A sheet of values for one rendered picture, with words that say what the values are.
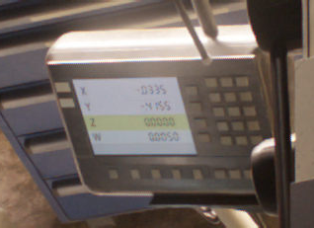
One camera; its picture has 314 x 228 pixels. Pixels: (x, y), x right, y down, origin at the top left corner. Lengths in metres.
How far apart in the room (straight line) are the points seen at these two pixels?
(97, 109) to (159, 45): 0.14
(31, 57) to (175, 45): 1.15
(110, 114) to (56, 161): 1.28
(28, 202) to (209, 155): 1.83
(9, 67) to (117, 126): 1.10
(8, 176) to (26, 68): 0.81
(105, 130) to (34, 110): 1.16
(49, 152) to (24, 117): 0.11
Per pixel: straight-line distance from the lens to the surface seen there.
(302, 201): 1.17
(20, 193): 4.10
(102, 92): 2.29
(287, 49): 1.43
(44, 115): 3.48
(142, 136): 2.30
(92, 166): 2.36
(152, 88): 2.25
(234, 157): 2.25
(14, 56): 3.36
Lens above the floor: 2.74
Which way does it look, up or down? 42 degrees down
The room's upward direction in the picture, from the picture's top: 29 degrees counter-clockwise
